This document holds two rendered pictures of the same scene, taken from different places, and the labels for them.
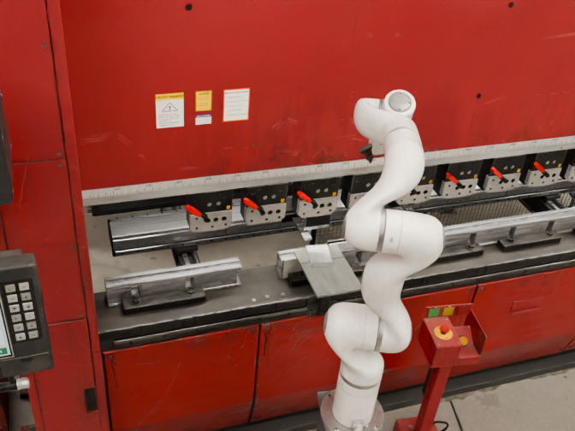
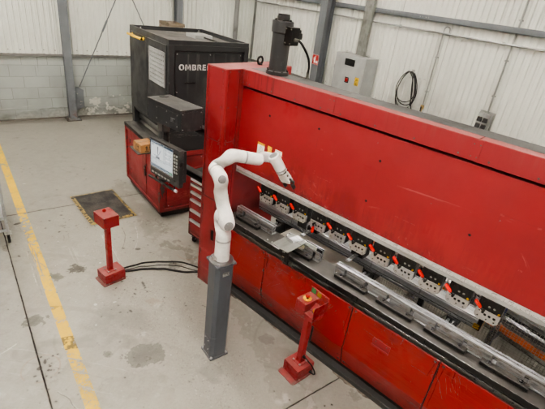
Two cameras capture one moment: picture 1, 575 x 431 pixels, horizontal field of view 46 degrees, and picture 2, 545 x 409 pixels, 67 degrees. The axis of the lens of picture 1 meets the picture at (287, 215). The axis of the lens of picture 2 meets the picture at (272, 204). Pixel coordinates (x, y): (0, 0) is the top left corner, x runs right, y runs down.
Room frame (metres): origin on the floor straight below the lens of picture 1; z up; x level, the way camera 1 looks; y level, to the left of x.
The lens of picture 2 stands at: (0.31, -2.76, 2.92)
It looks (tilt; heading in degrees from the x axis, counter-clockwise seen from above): 27 degrees down; 61
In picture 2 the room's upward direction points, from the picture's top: 8 degrees clockwise
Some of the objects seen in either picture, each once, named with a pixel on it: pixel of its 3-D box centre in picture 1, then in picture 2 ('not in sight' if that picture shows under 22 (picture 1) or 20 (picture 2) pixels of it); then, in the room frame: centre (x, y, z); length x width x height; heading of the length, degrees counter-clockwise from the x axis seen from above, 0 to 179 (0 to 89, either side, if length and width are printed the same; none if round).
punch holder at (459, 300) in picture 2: not in sight; (460, 293); (2.61, -1.39, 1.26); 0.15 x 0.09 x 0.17; 112
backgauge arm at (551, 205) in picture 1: (531, 191); (456, 316); (2.96, -1.23, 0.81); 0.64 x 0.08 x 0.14; 22
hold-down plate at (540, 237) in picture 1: (529, 240); (394, 308); (2.42, -1.07, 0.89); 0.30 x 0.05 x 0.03; 112
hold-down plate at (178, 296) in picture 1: (164, 300); (247, 221); (1.83, 0.42, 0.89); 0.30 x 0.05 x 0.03; 112
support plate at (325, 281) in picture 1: (327, 269); (289, 243); (1.97, -0.17, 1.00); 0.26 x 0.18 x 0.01; 22
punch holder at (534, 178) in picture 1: (541, 163); (406, 264); (2.47, -1.02, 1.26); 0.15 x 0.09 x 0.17; 112
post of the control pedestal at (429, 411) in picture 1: (433, 394); (304, 337); (1.94, -0.69, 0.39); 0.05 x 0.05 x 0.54; 14
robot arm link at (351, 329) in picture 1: (354, 341); (222, 224); (1.31, -0.22, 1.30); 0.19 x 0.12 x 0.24; 87
